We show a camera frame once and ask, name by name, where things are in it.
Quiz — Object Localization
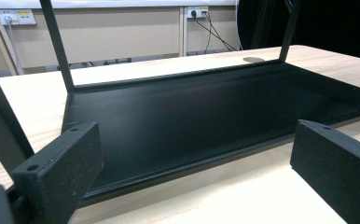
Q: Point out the round grey cable grommet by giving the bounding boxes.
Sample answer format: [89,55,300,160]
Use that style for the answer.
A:
[242,56,266,63]

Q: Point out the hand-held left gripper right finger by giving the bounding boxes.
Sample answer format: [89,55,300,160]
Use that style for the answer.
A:
[289,119,360,224]

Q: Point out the white partition post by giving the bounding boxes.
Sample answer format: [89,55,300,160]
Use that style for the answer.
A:
[178,6,188,58]

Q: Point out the black metal rack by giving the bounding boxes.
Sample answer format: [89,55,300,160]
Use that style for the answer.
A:
[0,0,360,209]

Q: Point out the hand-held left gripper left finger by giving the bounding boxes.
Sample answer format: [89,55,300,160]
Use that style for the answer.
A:
[9,121,104,224]

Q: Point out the white double wall socket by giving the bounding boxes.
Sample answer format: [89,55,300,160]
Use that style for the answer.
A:
[0,8,37,27]

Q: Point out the white wall cable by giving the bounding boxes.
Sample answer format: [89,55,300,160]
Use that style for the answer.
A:
[6,18,24,76]

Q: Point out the white wall socket with plugs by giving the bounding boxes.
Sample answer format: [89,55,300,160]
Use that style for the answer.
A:
[186,6,210,20]

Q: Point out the black wall cable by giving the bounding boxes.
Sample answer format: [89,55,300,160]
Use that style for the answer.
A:
[193,13,239,52]
[203,12,214,55]

